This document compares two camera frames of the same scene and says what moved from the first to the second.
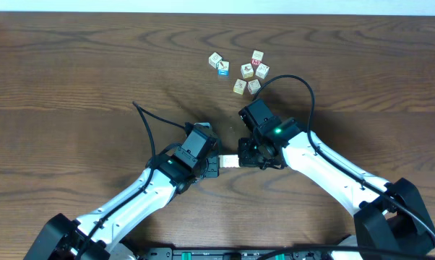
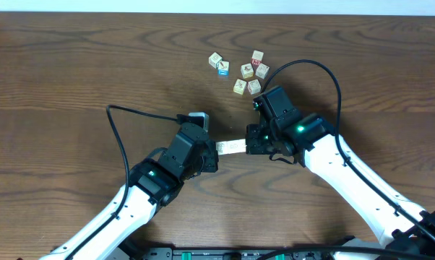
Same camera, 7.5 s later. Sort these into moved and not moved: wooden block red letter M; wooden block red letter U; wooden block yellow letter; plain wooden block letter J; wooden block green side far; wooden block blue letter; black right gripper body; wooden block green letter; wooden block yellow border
Moved: wooden block red letter U; black right gripper body; wooden block green letter
Not moved: wooden block blue letter; wooden block green side far; wooden block red letter M; wooden block yellow letter; wooden block yellow border; plain wooden block letter J
